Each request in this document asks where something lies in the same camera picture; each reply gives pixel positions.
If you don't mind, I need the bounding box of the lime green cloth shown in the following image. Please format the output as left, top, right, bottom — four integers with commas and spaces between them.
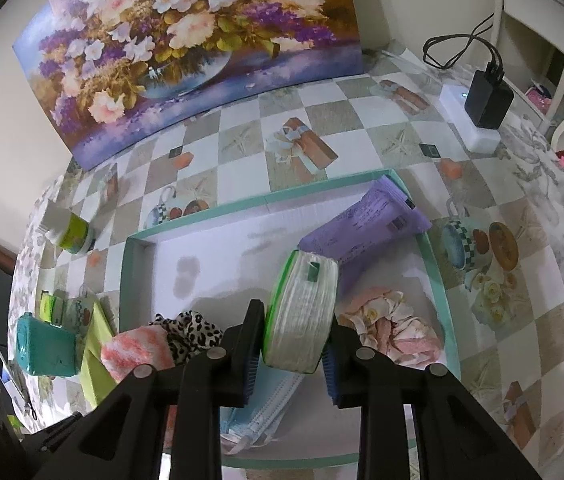
79, 301, 117, 408

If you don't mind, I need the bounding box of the pink white knitted cloth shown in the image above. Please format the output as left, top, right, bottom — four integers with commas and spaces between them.
100, 325, 175, 384

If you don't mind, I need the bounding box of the pink floral scrunchie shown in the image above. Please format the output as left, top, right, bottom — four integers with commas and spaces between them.
337, 287, 444, 368

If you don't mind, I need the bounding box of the leopard print scrunchie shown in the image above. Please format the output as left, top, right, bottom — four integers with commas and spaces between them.
152, 310, 223, 365

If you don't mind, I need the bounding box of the light blue face mask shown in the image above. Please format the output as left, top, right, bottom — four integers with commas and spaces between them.
220, 364, 305, 455

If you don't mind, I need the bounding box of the green tissue pack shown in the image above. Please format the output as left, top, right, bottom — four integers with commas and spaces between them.
262, 249, 339, 374
39, 290, 65, 326

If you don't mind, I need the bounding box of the purple tissue packet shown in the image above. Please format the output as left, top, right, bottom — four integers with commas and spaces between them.
298, 176, 432, 266

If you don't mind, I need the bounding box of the smartphone on stand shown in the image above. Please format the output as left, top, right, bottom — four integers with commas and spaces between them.
0, 351, 36, 420

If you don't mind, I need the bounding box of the teal plastic case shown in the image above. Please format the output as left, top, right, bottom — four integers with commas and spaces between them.
15, 312, 78, 377

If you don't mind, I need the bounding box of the white tray teal rim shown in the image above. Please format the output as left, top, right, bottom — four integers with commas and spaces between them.
119, 170, 460, 469

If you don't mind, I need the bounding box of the white green pill bottle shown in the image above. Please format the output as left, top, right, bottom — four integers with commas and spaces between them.
38, 200, 95, 256

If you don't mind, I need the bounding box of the grey floral blanket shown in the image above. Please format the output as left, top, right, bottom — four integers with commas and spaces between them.
8, 110, 564, 478

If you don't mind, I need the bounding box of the white power strip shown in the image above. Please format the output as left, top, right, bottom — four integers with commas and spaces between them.
439, 84, 501, 155

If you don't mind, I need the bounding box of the patterned checkered tablecloth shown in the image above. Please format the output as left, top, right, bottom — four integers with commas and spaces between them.
8, 52, 564, 479

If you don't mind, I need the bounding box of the black power adapter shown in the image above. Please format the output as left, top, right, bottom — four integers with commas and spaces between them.
464, 40, 513, 130

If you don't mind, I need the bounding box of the floral oil painting canvas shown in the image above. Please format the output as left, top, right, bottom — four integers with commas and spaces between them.
14, 0, 362, 169

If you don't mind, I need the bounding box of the white chair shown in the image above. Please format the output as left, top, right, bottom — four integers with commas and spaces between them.
491, 0, 564, 151

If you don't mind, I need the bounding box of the black cable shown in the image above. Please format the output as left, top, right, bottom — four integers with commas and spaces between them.
421, 12, 497, 73

